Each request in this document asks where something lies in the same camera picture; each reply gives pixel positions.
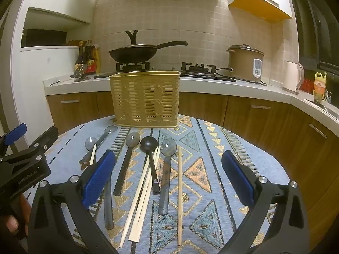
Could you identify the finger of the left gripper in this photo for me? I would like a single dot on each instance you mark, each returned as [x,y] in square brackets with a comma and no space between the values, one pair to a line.
[41,144]
[10,138]

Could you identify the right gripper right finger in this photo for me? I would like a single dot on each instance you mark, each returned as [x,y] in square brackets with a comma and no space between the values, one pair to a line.
[288,231]

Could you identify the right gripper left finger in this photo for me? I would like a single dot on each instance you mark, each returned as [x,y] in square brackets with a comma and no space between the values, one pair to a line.
[48,231]

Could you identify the wooden chopstick pair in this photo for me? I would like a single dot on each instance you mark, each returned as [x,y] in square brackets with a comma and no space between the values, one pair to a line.
[134,203]
[142,206]

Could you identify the black ladle spoon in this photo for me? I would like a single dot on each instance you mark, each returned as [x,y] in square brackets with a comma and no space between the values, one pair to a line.
[148,145]

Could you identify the single wooden chopstick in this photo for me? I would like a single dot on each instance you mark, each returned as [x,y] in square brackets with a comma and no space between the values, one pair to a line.
[180,196]

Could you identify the kitchen sink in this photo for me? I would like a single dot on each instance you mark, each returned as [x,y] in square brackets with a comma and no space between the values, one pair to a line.
[323,109]

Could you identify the person left hand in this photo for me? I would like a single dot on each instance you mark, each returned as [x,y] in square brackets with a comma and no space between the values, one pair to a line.
[9,224]

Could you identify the dark soy sauce bottle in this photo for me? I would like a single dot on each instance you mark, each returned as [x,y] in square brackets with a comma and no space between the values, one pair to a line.
[81,58]

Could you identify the red label sauce bottle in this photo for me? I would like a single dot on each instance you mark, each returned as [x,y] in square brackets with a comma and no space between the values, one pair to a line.
[90,57]

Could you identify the yellow bottle behind sauces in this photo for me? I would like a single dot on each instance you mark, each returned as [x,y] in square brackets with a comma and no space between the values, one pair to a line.
[97,59]

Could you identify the beige slotted utensil basket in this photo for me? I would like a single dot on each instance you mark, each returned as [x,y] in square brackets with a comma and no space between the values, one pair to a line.
[146,99]

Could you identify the black wok pan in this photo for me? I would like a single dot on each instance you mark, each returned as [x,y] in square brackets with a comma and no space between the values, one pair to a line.
[138,53]

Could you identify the yellow oil bottle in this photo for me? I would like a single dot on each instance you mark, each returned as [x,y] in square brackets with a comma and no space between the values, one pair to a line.
[319,90]

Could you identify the pink electric kettle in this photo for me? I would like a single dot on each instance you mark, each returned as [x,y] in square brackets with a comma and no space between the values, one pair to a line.
[293,77]

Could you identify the brown rice cooker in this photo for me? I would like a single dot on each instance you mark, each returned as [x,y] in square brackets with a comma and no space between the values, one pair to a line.
[245,63]

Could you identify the dark window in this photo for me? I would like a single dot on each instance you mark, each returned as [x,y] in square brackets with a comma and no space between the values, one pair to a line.
[317,35]

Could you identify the clear spoon long handle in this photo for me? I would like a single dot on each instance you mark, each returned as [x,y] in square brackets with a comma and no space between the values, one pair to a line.
[108,130]

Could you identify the grey spoon black handle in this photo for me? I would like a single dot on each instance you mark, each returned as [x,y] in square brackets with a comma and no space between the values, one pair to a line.
[132,141]

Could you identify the clear spoon grey handle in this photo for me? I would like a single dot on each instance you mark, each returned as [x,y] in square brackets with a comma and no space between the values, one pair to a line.
[168,149]

